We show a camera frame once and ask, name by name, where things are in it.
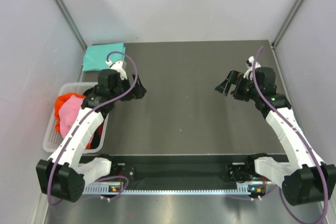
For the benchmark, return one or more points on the pink t shirt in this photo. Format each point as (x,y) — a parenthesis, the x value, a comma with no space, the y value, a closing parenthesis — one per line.
(68,113)

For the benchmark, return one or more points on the black t shirt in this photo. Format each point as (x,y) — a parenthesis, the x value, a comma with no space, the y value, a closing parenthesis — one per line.
(97,137)

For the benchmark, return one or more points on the orange t shirt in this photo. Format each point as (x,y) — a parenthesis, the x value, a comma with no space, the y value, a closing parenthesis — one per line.
(61,102)

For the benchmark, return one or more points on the grey slotted cable duct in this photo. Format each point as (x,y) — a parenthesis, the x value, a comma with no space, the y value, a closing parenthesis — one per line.
(110,189)

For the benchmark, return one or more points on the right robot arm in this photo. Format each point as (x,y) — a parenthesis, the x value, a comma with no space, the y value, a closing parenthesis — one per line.
(305,178)

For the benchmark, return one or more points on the teal t shirt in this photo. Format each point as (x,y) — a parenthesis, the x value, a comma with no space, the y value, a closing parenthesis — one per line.
(96,56)

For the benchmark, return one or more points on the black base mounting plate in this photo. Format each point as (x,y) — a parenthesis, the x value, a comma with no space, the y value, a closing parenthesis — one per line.
(182,171)

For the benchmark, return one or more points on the right aluminium frame post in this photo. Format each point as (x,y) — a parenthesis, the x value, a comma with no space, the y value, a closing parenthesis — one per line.
(285,25)

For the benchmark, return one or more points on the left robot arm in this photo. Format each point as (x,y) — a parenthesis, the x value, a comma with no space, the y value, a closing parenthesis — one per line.
(61,175)

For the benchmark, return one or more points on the left aluminium frame post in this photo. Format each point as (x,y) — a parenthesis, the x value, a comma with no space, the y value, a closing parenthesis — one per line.
(71,23)

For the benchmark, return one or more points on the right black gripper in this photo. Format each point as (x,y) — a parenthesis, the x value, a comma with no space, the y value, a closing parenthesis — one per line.
(233,77)

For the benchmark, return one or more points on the white plastic basket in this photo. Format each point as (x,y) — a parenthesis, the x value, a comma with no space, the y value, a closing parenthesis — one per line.
(53,139)

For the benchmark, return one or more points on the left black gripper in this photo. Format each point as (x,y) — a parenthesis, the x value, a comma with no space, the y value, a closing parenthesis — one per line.
(138,93)

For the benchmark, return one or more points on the aluminium frame post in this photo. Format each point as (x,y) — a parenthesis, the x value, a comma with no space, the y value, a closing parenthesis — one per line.
(71,23)
(285,25)

